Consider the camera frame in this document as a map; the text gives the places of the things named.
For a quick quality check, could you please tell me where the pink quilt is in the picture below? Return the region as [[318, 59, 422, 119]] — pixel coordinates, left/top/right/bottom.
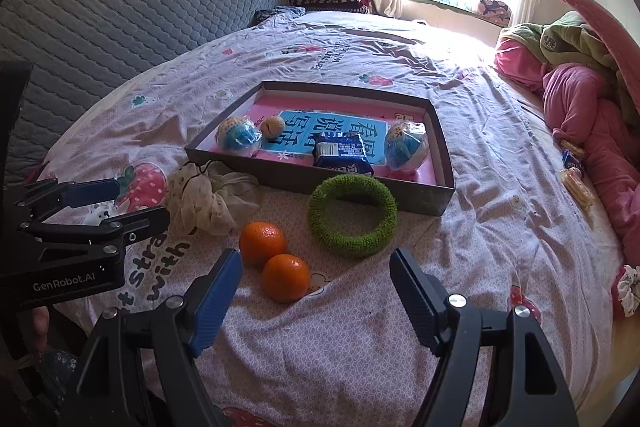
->
[[494, 38, 640, 268]]

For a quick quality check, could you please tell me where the beige sheer scrunchie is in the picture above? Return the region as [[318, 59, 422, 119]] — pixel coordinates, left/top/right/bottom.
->
[[165, 161, 261, 237]]

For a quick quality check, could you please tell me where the orange mandarin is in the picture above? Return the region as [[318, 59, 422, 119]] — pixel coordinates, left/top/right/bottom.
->
[[260, 253, 311, 304], [239, 221, 287, 269]]

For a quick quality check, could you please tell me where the green fuzzy ring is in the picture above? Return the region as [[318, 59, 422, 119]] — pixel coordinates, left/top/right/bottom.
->
[[307, 173, 398, 258]]

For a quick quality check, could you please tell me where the large red white egg toy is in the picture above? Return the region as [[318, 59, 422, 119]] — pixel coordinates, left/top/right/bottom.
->
[[384, 119, 429, 172]]

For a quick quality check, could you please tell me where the small blue candy packet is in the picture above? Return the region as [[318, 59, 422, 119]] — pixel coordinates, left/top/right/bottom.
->
[[561, 149, 585, 172]]

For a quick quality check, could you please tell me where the small blue egg toy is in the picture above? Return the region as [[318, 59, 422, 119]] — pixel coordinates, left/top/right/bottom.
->
[[216, 115, 263, 158]]

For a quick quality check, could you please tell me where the green fleece blanket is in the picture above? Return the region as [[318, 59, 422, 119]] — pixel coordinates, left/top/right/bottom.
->
[[500, 11, 640, 128]]

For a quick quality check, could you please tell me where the blue snack packet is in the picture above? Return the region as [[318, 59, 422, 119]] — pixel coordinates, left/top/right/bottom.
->
[[312, 130, 376, 178]]

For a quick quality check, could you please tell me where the large pink quilted cushion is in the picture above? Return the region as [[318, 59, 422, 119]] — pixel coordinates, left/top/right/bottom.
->
[[544, 0, 640, 112]]

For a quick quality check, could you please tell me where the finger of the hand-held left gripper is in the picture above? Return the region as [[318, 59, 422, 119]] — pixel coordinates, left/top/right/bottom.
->
[[17, 206, 171, 258], [20, 178, 122, 220]]

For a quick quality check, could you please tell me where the dark patterned cloth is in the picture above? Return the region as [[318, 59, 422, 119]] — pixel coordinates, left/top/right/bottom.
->
[[252, 6, 307, 25]]

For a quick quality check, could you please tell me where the yellow cracker packet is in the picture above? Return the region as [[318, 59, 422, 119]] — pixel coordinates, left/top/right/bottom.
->
[[561, 167, 596, 210]]

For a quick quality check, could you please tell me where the white floral scrunchie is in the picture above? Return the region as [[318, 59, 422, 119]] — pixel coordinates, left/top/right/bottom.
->
[[611, 264, 640, 320]]

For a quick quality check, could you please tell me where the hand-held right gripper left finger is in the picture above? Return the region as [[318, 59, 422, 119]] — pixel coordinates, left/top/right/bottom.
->
[[75, 248, 244, 427]]

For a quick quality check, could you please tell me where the pink book with blue label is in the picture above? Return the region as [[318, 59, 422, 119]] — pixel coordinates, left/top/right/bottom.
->
[[212, 96, 441, 180]]

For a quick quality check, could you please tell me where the small tan walnut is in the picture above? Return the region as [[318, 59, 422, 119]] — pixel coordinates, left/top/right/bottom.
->
[[259, 115, 287, 138]]

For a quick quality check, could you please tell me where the person's left hand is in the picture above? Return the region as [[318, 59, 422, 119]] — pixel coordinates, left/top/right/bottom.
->
[[32, 307, 51, 353]]

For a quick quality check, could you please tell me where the grey quilted headboard cover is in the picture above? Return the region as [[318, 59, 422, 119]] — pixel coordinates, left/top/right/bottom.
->
[[0, 0, 291, 188]]

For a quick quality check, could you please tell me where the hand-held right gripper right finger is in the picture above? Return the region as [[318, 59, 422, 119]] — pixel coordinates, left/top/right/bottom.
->
[[389, 248, 581, 427]]

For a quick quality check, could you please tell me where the patterned windowsill cushion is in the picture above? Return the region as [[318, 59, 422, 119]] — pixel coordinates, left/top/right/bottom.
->
[[475, 0, 513, 18]]

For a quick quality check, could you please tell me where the shallow grey cardboard box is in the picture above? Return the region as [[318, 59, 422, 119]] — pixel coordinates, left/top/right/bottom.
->
[[184, 80, 457, 218]]

